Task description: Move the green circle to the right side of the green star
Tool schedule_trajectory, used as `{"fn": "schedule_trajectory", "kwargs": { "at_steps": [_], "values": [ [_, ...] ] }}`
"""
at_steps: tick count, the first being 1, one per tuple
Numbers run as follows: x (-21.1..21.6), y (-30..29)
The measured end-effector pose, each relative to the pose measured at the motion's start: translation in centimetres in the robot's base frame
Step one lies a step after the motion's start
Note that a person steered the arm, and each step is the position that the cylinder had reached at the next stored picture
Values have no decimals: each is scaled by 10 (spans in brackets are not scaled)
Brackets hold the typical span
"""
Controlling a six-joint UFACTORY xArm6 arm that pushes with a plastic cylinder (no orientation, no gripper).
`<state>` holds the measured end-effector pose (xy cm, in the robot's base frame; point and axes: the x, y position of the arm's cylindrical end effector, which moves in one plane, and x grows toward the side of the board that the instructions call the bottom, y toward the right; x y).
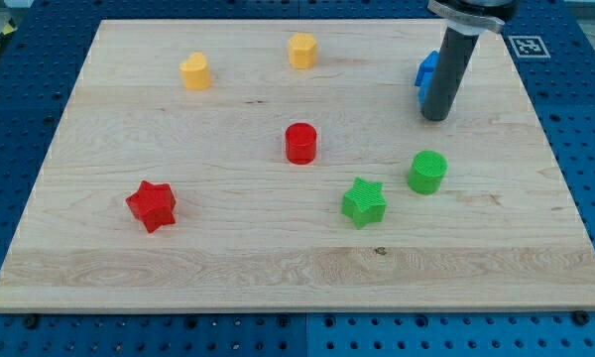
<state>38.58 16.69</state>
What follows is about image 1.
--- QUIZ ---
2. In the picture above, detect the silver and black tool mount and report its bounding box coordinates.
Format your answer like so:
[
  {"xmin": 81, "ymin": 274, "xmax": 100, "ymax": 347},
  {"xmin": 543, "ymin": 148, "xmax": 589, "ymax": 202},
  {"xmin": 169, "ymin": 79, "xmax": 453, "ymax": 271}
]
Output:
[{"xmin": 427, "ymin": 0, "xmax": 520, "ymax": 36}]

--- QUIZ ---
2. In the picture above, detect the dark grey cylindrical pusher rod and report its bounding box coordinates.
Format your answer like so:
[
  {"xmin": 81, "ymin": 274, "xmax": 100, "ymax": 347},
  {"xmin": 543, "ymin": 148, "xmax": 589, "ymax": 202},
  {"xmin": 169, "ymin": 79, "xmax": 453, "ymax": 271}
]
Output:
[{"xmin": 420, "ymin": 28, "xmax": 479, "ymax": 122}]

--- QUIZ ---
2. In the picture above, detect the green star block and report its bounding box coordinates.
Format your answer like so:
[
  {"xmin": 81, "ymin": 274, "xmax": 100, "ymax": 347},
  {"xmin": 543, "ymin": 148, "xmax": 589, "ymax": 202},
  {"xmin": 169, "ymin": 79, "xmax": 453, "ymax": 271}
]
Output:
[{"xmin": 341, "ymin": 177, "xmax": 388, "ymax": 229}]

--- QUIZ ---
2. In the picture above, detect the red star block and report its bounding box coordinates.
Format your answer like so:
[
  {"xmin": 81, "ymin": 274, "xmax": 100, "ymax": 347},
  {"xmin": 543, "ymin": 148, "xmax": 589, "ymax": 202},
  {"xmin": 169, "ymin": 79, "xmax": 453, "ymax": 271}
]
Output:
[{"xmin": 125, "ymin": 180, "xmax": 177, "ymax": 233}]

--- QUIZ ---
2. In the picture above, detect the blue block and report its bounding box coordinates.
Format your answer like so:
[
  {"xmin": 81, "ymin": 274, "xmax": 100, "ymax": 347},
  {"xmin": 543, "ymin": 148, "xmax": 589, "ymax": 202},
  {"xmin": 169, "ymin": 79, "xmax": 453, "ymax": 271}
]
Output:
[{"xmin": 415, "ymin": 51, "xmax": 439, "ymax": 105}]

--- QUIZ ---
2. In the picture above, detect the white fiducial marker tag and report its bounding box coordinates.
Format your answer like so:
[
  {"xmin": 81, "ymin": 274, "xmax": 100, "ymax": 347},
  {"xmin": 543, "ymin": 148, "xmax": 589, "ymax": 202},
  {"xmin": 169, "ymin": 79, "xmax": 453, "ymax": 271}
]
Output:
[{"xmin": 508, "ymin": 35, "xmax": 550, "ymax": 59}]

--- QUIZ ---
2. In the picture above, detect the green cylinder block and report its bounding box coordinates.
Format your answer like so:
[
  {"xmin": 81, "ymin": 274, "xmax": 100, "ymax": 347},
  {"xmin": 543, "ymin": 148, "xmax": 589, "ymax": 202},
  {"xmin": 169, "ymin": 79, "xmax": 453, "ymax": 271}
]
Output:
[{"xmin": 408, "ymin": 150, "xmax": 448, "ymax": 194}]

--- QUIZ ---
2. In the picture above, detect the yellow hexagon block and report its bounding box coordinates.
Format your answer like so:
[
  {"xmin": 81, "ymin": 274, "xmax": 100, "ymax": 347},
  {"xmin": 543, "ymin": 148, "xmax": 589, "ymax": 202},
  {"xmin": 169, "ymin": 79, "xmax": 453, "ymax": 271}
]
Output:
[{"xmin": 288, "ymin": 33, "xmax": 317, "ymax": 69}]

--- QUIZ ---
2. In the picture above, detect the red cylinder block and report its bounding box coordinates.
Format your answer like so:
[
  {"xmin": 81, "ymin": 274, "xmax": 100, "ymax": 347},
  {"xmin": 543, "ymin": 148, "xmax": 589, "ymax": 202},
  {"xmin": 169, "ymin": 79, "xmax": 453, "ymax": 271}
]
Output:
[{"xmin": 285, "ymin": 122, "xmax": 317, "ymax": 165}]

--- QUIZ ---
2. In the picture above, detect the yellow heart block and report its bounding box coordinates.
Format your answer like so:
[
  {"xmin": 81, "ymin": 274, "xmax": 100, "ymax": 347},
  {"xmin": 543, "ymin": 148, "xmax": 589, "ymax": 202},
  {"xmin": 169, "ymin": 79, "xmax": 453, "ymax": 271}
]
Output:
[{"xmin": 179, "ymin": 52, "xmax": 211, "ymax": 90}]

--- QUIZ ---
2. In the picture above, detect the wooden board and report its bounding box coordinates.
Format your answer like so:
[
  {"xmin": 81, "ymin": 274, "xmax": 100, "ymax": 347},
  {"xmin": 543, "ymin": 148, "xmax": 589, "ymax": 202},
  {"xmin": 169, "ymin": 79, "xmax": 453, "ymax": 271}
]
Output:
[{"xmin": 0, "ymin": 20, "xmax": 595, "ymax": 313}]

